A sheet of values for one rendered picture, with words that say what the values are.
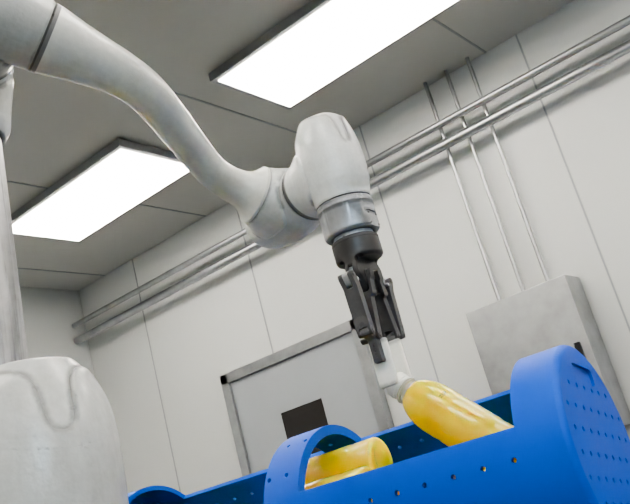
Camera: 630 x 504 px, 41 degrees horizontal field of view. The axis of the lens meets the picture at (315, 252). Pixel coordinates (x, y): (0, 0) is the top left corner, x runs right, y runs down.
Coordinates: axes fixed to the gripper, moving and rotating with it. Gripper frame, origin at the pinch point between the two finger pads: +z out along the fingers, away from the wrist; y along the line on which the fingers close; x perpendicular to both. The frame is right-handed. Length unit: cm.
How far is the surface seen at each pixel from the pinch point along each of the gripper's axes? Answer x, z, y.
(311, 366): 230, -75, 353
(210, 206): 277, -211, 352
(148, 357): 380, -130, 369
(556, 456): -22.4, 18.8, -9.4
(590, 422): -24.7, 15.9, 1.5
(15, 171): 292, -211, 194
